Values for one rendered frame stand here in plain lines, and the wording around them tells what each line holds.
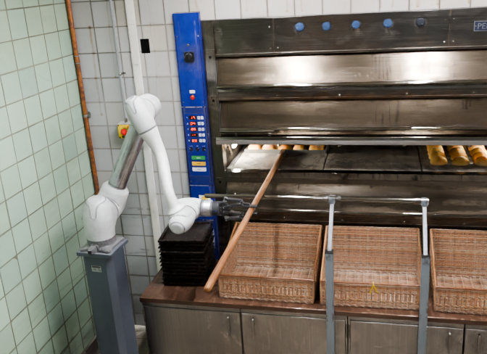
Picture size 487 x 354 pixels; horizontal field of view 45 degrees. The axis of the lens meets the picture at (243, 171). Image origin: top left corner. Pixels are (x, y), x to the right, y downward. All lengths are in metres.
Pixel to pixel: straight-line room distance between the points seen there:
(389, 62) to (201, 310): 1.76
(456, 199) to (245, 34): 1.55
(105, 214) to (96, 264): 0.28
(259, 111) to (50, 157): 1.25
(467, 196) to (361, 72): 0.95
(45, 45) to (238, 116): 1.17
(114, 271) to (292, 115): 1.34
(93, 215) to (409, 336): 1.79
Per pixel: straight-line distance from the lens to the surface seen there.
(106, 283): 3.28
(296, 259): 3.71
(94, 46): 3.77
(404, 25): 3.37
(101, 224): 3.16
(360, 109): 3.45
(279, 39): 3.43
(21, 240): 3.35
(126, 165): 3.24
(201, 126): 3.59
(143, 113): 2.97
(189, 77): 3.54
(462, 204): 3.63
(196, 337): 3.61
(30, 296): 3.48
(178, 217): 2.92
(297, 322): 3.39
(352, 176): 3.55
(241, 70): 3.49
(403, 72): 3.39
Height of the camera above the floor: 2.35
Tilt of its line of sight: 19 degrees down
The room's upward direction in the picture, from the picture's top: 4 degrees counter-clockwise
